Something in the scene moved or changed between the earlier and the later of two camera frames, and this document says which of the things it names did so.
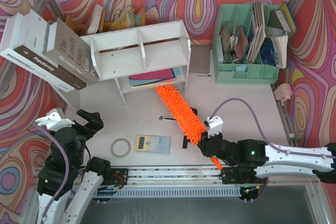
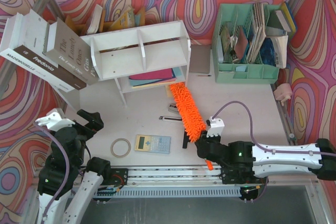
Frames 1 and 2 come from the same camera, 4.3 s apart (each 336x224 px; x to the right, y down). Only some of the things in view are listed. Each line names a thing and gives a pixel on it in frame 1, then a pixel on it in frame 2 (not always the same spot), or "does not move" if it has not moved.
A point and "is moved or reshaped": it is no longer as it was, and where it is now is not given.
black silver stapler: (194, 110) → (172, 107)
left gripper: (82, 126) does not move
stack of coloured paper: (155, 77) does not move
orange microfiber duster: (186, 116) is moved or reshaped
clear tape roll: (128, 145) does not move
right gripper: (205, 144) does not move
